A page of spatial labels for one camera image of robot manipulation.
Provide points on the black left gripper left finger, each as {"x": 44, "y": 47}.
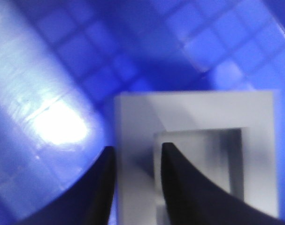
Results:
{"x": 87, "y": 202}

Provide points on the gray hollow cube base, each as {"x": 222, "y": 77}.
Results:
{"x": 228, "y": 135}

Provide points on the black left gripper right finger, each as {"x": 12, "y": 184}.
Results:
{"x": 193, "y": 199}

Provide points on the blue target bin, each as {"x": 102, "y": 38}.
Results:
{"x": 62, "y": 63}

